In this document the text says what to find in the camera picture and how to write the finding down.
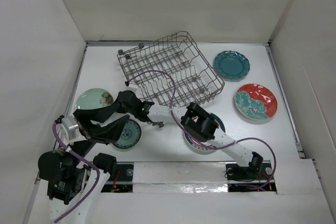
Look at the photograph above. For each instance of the teal scalloped plate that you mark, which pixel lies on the teal scalloped plate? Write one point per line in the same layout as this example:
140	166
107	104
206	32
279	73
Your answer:
231	65

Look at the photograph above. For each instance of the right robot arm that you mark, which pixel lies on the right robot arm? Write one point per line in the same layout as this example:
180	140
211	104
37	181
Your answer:
106	124

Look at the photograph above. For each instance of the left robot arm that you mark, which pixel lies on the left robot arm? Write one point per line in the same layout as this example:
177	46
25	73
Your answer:
75	183

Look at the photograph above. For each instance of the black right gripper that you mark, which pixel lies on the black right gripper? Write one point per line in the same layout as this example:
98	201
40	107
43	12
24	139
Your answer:
121	109

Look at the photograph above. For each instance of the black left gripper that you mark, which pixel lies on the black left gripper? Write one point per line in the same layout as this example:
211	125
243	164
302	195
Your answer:
93	130

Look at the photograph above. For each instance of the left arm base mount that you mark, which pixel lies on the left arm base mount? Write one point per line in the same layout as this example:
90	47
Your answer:
121	181

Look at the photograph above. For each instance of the blue patterned small plate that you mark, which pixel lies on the blue patterned small plate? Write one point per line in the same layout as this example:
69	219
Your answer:
130	135

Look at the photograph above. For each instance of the white green rimmed plate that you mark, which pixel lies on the white green rimmed plate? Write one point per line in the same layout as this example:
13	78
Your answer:
207	148

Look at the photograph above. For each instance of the red teal floral plate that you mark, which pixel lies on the red teal floral plate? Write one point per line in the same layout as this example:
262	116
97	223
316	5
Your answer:
256	102

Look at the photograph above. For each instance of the grey wire dish rack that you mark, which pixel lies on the grey wire dish rack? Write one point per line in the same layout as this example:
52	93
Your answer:
171	69

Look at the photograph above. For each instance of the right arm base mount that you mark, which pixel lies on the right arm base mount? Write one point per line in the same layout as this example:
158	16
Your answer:
240	180

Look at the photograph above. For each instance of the light green floral plate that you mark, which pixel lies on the light green floral plate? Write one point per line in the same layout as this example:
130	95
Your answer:
94	99

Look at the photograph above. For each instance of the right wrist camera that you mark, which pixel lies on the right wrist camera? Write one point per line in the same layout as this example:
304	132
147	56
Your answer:
131	86

